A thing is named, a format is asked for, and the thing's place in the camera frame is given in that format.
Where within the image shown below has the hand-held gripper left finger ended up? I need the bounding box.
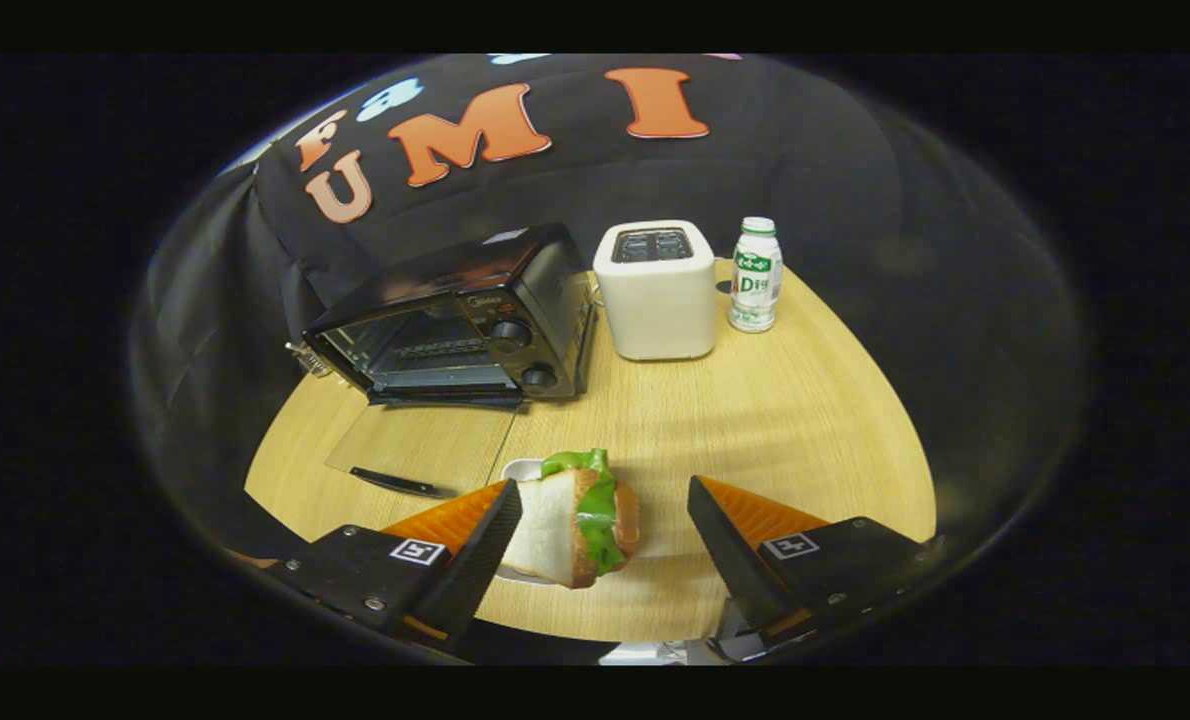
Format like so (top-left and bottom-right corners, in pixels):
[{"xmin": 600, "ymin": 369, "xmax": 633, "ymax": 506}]
[{"xmin": 270, "ymin": 479, "xmax": 524, "ymax": 644}]

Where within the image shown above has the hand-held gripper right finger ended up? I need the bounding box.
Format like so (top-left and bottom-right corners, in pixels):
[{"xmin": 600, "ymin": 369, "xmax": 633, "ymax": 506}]
[{"xmin": 687, "ymin": 475, "xmax": 946, "ymax": 642}]

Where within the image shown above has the lettuce sandwich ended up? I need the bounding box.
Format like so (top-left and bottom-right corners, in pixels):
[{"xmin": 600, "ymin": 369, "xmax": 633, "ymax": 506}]
[{"xmin": 500, "ymin": 448, "xmax": 642, "ymax": 590}]

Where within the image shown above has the black toaster oven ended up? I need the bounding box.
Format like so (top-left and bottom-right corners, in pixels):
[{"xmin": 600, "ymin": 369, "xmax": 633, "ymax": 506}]
[{"xmin": 300, "ymin": 222, "xmax": 597, "ymax": 501}]

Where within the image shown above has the white pop-up toaster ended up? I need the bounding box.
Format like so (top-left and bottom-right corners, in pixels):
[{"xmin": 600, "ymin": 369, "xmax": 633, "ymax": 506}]
[{"xmin": 593, "ymin": 220, "xmax": 717, "ymax": 362}]

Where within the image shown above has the small white plate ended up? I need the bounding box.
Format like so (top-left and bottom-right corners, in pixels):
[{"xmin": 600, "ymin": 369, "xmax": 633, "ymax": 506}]
[{"xmin": 495, "ymin": 458, "xmax": 562, "ymax": 588}]

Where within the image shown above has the metal spring clip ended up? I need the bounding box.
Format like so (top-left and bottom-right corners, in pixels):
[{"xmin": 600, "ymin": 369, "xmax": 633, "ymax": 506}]
[{"xmin": 285, "ymin": 342, "xmax": 334, "ymax": 379}]

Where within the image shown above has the white green-label drink bottle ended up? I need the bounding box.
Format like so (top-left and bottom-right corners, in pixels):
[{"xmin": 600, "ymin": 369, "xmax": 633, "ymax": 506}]
[{"xmin": 728, "ymin": 217, "xmax": 785, "ymax": 335}]

